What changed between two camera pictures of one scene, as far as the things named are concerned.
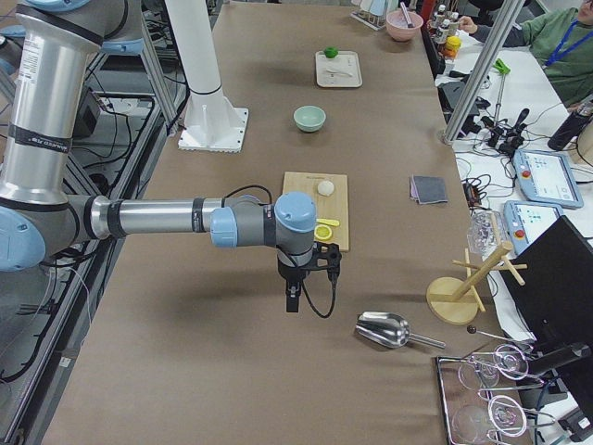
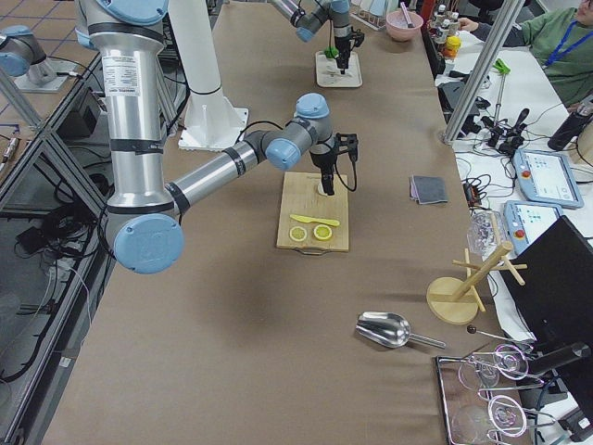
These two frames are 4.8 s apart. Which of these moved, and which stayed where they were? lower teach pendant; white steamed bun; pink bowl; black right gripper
Moved: black right gripper
Stayed: white steamed bun; lower teach pendant; pink bowl
